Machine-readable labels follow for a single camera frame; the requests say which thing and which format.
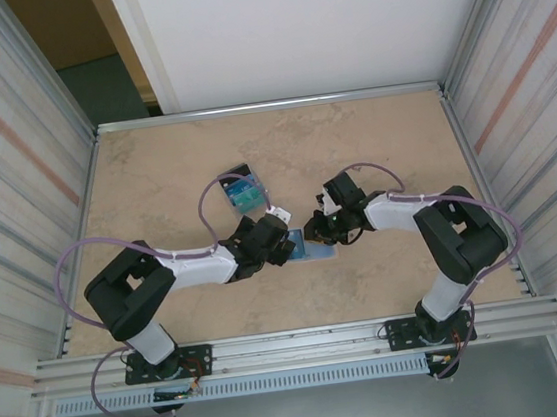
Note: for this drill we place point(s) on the blue VIP card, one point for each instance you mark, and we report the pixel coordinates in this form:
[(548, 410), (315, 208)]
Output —
[(303, 246), (238, 189)]

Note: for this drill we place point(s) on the beige card holder wallet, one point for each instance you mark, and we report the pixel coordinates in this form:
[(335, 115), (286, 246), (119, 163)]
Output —
[(323, 251)]

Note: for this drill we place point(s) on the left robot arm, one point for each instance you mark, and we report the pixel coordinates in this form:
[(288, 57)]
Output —
[(133, 305)]

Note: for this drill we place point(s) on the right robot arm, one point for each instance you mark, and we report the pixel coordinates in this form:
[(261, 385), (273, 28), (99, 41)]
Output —
[(465, 252)]

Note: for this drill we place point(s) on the clear acrylic card organizer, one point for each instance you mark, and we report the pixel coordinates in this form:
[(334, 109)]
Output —
[(258, 210)]

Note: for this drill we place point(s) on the teal VIP card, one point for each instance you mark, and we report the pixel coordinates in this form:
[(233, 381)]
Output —
[(250, 201)]

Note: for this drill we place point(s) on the black credit card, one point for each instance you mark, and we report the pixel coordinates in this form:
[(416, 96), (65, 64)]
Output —
[(239, 169)]

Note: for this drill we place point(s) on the brown wooden panel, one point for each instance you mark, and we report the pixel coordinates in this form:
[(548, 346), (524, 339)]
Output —
[(61, 27)]

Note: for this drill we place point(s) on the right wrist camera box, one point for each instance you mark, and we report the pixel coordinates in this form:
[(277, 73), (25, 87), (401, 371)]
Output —
[(329, 201)]

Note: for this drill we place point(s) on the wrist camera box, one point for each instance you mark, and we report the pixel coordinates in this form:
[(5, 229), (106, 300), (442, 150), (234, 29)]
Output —
[(329, 201), (279, 214)]

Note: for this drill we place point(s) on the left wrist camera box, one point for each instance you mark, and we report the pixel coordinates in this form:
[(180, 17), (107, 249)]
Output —
[(279, 214)]

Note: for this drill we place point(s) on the aluminium mounting rail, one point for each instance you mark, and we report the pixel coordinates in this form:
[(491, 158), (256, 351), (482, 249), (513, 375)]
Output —
[(299, 347)]

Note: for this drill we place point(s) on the aluminium table edge rail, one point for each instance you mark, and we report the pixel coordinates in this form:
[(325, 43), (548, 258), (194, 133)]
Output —
[(272, 106)]

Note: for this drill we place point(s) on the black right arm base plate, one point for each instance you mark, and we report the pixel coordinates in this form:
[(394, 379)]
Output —
[(399, 335)]

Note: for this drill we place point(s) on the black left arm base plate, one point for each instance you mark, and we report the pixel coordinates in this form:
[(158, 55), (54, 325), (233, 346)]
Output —
[(200, 361)]

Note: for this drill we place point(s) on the aluminium side rail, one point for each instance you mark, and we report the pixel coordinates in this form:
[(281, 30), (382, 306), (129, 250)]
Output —
[(90, 172), (451, 115)]

